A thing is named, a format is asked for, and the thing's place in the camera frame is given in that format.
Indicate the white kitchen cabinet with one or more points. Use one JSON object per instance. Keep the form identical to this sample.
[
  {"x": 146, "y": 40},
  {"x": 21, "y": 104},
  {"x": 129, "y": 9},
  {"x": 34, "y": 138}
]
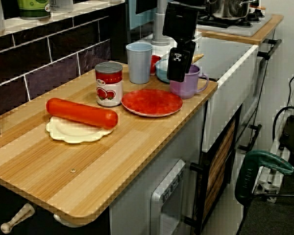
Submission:
[{"x": 137, "y": 195}]

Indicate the dark tiled backsplash with shelf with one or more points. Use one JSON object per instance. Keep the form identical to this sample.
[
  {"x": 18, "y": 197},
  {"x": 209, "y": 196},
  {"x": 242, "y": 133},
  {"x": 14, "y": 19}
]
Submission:
[{"x": 51, "y": 61}]

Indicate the red toy sausage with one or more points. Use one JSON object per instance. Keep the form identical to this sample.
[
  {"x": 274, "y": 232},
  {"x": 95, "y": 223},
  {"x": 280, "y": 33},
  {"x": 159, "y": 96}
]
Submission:
[{"x": 80, "y": 112}]

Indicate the light blue plastic tumbler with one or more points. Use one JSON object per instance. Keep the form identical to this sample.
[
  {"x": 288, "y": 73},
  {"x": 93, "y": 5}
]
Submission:
[{"x": 139, "y": 66}]

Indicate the white toy sink unit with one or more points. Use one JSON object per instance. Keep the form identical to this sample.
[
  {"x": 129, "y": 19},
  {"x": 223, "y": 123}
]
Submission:
[{"x": 225, "y": 63}]

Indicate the toy ice cream cone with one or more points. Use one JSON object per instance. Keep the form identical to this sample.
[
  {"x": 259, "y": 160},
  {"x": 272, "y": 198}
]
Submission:
[{"x": 197, "y": 58}]

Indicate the grey toy faucet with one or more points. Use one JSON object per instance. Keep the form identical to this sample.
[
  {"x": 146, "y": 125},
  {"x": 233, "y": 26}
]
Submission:
[{"x": 159, "y": 29}]

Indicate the grey toy stove top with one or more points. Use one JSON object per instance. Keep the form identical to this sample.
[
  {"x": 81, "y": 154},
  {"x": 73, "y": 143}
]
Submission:
[{"x": 247, "y": 30}]

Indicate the cream tap knob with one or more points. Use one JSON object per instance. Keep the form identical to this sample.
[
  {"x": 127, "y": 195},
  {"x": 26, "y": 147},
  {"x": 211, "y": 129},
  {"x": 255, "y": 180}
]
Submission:
[{"x": 17, "y": 219}]

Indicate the purple plastic mug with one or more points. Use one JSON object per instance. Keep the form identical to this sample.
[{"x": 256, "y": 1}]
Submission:
[{"x": 183, "y": 88}]

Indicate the black framed oven door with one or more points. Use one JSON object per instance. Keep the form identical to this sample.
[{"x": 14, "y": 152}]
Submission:
[{"x": 220, "y": 159}]

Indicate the orange wooden spoon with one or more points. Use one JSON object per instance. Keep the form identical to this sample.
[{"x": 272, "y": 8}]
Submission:
[{"x": 258, "y": 7}]

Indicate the dark vertical post panel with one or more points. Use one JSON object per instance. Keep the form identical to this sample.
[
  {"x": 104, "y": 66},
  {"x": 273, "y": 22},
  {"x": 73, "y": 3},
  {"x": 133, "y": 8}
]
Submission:
[{"x": 120, "y": 36}]

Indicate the light blue bowl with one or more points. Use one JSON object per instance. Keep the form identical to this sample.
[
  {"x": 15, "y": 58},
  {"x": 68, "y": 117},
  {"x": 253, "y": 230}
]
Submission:
[{"x": 161, "y": 71}]

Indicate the green labelled can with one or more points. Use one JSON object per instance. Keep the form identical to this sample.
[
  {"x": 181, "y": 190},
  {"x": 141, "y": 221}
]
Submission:
[{"x": 33, "y": 9}]

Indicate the red and white toy sushi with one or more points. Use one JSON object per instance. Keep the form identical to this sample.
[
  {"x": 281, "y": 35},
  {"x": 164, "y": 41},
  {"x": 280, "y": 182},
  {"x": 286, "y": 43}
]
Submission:
[{"x": 155, "y": 63}]

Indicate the steel cooking pot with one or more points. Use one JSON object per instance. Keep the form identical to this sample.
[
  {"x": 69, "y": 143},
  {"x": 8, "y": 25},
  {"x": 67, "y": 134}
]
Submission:
[{"x": 230, "y": 9}]

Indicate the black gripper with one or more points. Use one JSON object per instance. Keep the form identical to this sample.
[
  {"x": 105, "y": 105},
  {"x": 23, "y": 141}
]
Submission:
[{"x": 180, "y": 22}]

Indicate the tomato print tin can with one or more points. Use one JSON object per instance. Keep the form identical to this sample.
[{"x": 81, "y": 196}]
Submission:
[{"x": 109, "y": 85}]

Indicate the grey ice dispenser panel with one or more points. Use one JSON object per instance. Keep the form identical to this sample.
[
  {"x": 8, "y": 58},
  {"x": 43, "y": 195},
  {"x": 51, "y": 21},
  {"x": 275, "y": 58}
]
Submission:
[{"x": 156, "y": 200}]

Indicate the red round plate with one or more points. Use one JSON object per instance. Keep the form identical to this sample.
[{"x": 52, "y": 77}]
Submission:
[{"x": 152, "y": 102}]

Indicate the small white lidded jar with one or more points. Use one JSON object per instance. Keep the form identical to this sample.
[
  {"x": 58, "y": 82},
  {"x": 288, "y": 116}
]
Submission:
[{"x": 61, "y": 6}]

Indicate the cream scalloped plate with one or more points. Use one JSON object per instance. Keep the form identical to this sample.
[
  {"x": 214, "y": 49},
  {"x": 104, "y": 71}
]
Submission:
[{"x": 73, "y": 133}]

